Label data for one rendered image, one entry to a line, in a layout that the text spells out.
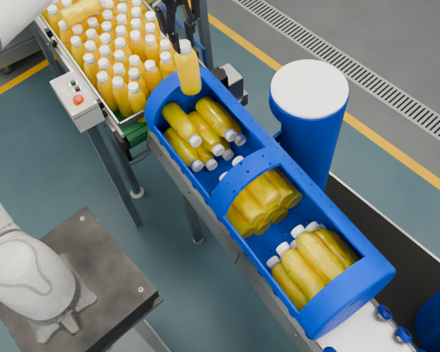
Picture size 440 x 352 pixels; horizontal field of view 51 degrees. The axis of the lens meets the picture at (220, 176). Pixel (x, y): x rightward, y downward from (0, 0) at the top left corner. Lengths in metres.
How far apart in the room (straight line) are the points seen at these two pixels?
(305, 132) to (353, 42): 1.82
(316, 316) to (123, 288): 0.52
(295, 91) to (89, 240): 0.87
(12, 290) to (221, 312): 1.43
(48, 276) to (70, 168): 1.83
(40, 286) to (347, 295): 0.71
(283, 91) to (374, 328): 0.84
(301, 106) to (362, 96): 1.49
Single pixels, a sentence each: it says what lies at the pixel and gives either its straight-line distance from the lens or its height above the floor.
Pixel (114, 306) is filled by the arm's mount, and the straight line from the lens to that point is 1.33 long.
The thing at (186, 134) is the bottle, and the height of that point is 1.12.
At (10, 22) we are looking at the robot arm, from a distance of 0.85.
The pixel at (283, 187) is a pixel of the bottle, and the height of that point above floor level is 1.13.
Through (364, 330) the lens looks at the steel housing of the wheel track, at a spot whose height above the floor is 0.93.
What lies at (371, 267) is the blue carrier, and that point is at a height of 1.22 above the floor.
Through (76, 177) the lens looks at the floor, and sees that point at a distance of 2.90.
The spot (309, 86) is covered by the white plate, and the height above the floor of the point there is 1.04.
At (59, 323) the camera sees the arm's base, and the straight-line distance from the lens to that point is 1.33.
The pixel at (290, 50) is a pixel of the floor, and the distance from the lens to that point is 3.35.
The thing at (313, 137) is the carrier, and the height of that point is 0.92.
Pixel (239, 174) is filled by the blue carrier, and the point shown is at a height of 1.22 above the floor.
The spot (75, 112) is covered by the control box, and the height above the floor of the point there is 1.10.
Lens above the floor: 2.32
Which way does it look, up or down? 59 degrees down
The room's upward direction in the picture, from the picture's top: 7 degrees counter-clockwise
